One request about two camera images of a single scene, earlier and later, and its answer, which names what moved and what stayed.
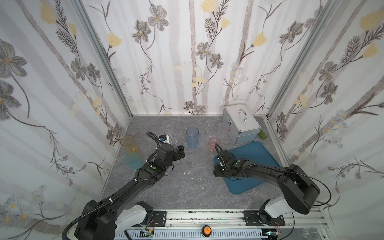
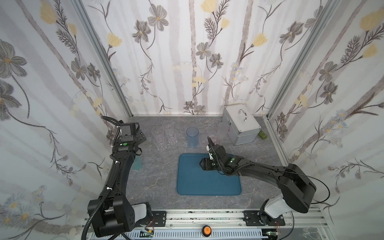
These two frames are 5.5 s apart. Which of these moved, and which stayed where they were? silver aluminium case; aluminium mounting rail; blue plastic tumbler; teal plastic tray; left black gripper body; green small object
Moved: teal plastic tray; left black gripper body
Stayed: green small object; silver aluminium case; blue plastic tumbler; aluminium mounting rail
